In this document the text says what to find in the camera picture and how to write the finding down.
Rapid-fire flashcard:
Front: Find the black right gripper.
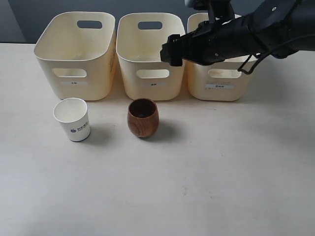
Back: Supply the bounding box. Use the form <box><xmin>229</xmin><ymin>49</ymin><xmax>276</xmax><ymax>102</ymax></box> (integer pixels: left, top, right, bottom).
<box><xmin>160</xmin><ymin>0</ymin><xmax>261</xmax><ymax>66</ymax></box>

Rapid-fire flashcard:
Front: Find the brown wooden cup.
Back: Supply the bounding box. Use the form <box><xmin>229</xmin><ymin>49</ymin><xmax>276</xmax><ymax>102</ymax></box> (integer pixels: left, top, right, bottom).
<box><xmin>127</xmin><ymin>98</ymin><xmax>159</xmax><ymax>138</ymax></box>

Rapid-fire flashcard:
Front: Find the white paper cup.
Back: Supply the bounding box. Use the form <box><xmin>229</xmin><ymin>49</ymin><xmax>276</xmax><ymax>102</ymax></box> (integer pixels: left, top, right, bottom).
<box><xmin>53</xmin><ymin>98</ymin><xmax>91</xmax><ymax>142</ymax></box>

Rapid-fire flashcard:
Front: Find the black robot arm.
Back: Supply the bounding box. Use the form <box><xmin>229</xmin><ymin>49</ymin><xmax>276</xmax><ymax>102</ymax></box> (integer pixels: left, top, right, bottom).
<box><xmin>160</xmin><ymin>0</ymin><xmax>315</xmax><ymax>66</ymax></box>

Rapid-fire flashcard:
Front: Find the middle cream plastic bin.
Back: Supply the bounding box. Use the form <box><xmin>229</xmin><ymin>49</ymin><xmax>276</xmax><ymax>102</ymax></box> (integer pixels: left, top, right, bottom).
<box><xmin>116</xmin><ymin>12</ymin><xmax>186</xmax><ymax>101</ymax></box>

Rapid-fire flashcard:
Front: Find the cream plastic bin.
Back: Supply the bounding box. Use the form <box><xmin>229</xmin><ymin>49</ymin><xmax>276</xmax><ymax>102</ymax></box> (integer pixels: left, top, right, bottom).
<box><xmin>34</xmin><ymin>11</ymin><xmax>117</xmax><ymax>101</ymax></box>
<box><xmin>186</xmin><ymin>12</ymin><xmax>262</xmax><ymax>102</ymax></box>
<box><xmin>116</xmin><ymin>12</ymin><xmax>186</xmax><ymax>101</ymax></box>

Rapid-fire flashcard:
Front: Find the right cream plastic bin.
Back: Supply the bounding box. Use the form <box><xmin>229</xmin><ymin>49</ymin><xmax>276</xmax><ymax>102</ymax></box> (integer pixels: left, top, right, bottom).
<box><xmin>186</xmin><ymin>12</ymin><xmax>262</xmax><ymax>102</ymax></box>

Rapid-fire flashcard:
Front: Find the left cream plastic bin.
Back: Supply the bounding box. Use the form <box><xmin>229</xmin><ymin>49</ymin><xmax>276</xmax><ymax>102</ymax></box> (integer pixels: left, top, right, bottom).
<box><xmin>34</xmin><ymin>11</ymin><xmax>117</xmax><ymax>101</ymax></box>

